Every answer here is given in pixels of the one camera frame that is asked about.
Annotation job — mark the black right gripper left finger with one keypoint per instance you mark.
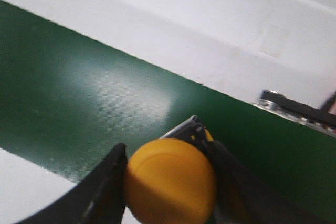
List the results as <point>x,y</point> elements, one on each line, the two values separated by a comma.
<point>98,198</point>

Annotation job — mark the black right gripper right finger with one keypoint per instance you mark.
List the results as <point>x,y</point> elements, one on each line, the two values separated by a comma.
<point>244,198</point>

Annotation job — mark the yellow push button edge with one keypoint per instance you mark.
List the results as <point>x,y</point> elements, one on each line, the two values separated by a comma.
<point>170,180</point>

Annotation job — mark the green conveyor belt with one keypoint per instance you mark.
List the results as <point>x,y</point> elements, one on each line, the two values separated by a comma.
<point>67,99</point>

